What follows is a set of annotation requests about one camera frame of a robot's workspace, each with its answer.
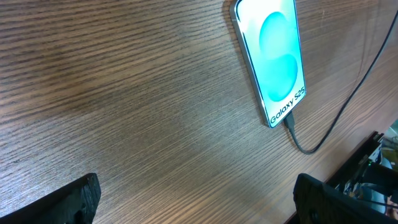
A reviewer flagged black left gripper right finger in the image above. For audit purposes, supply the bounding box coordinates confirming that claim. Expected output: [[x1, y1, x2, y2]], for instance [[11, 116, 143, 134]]
[[294, 174, 397, 224]]

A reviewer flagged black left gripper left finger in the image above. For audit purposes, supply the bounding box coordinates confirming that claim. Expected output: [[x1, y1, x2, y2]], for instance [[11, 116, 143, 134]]
[[1, 173, 101, 224]]

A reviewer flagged black USB charging cable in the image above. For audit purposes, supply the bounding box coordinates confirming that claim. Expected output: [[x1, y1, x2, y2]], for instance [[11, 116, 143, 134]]
[[282, 9, 398, 156]]

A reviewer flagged turquoise screen smartphone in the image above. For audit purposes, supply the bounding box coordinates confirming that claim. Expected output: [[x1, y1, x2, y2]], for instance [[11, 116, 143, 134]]
[[229, 0, 307, 128]]

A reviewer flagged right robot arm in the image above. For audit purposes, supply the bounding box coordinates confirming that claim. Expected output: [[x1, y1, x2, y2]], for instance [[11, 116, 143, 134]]
[[335, 146, 397, 220]]

